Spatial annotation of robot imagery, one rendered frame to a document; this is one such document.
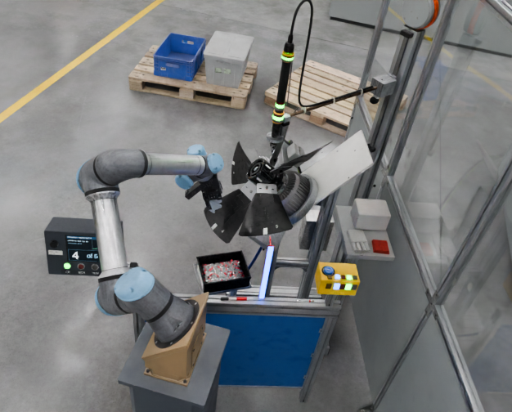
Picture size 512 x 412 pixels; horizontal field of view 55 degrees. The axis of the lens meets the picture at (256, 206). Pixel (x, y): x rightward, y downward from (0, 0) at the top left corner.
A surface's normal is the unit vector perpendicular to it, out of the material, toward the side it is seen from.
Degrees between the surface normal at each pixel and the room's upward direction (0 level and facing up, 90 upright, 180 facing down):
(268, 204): 8
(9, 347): 0
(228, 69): 95
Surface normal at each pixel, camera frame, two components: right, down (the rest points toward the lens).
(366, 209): 0.11, -0.74
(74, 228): 0.10, -0.89
